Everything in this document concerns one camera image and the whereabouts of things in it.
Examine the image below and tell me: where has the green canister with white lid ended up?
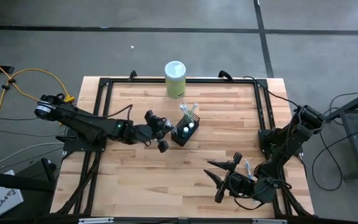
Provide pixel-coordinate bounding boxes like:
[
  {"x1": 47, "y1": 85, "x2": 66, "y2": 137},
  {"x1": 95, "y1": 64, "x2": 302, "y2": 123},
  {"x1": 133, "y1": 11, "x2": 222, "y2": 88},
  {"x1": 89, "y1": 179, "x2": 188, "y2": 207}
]
[{"x1": 164, "y1": 60, "x2": 187, "y2": 100}]

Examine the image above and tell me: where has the black metal stand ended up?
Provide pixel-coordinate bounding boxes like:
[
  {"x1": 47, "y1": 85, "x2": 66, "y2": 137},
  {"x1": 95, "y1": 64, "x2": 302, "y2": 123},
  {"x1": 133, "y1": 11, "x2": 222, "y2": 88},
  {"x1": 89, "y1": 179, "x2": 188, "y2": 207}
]
[{"x1": 323, "y1": 85, "x2": 358, "y2": 181}]

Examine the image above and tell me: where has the black wire basket caddy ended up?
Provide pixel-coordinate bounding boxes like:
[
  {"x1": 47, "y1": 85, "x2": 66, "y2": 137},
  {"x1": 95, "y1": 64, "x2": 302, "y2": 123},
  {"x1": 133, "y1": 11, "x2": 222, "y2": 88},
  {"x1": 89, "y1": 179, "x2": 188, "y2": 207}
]
[{"x1": 170, "y1": 111, "x2": 201, "y2": 147}]

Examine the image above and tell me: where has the black aluminium table frame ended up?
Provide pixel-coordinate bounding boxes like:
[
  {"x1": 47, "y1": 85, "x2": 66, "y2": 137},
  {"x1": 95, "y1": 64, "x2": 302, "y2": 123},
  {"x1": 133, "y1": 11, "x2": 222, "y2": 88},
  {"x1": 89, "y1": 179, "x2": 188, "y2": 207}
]
[{"x1": 50, "y1": 77, "x2": 315, "y2": 218}]

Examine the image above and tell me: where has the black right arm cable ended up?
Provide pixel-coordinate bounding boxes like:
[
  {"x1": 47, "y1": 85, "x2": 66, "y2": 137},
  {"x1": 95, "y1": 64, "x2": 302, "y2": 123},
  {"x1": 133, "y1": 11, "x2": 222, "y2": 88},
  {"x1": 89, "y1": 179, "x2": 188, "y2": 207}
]
[{"x1": 243, "y1": 75, "x2": 301, "y2": 108}]

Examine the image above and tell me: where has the white cable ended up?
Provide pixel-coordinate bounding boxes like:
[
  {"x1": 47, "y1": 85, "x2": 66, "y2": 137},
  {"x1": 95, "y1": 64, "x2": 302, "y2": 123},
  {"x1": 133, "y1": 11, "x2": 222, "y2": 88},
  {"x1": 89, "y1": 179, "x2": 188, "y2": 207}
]
[{"x1": 0, "y1": 142, "x2": 65, "y2": 172}]

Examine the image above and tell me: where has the white toothbrush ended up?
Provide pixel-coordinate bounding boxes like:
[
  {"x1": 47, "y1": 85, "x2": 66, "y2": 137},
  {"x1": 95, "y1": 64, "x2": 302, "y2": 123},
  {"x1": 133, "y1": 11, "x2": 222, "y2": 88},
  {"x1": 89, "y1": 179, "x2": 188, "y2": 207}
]
[{"x1": 178, "y1": 103, "x2": 188, "y2": 122}]

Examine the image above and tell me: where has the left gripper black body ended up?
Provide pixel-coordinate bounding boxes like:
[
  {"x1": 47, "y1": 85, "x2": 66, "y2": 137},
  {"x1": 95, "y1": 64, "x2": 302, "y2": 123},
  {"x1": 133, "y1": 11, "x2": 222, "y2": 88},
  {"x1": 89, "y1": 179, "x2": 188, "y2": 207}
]
[{"x1": 131, "y1": 109, "x2": 170, "y2": 154}]

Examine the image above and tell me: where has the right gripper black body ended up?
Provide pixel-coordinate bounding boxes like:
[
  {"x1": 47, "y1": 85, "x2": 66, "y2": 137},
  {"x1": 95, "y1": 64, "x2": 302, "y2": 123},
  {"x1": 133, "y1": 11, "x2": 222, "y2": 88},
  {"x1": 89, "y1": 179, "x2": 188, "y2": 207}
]
[{"x1": 214, "y1": 151, "x2": 256, "y2": 204}]

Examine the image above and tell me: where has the silver metal bracket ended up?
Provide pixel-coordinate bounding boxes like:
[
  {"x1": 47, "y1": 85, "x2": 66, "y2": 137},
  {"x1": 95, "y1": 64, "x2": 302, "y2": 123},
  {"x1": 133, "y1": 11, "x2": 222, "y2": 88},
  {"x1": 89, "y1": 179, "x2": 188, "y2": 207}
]
[
  {"x1": 78, "y1": 217, "x2": 114, "y2": 224},
  {"x1": 252, "y1": 218, "x2": 288, "y2": 224}
]

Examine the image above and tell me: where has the yellow extension cord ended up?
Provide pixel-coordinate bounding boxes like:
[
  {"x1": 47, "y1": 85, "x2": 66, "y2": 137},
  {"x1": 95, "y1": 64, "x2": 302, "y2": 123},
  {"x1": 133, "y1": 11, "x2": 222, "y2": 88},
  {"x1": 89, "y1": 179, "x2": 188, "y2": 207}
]
[{"x1": 0, "y1": 52, "x2": 76, "y2": 138}]

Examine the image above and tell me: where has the green toothbrush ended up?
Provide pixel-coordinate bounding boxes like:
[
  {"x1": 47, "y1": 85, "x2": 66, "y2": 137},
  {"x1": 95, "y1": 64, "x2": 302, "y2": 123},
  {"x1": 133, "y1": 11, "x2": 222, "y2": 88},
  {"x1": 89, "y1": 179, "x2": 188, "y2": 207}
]
[{"x1": 188, "y1": 102, "x2": 200, "y2": 122}]

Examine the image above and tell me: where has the black tripod stand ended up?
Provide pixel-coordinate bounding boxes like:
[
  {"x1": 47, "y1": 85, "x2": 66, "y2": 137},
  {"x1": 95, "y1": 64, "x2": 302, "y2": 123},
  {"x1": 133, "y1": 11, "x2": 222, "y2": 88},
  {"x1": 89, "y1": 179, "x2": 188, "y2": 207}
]
[{"x1": 0, "y1": 157, "x2": 58, "y2": 193}]

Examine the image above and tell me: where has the black floor cable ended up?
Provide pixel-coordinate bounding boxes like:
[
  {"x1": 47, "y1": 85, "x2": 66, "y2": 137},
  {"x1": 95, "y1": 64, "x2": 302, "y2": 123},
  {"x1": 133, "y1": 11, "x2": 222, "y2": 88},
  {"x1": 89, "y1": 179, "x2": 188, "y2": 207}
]
[{"x1": 311, "y1": 91, "x2": 358, "y2": 191}]

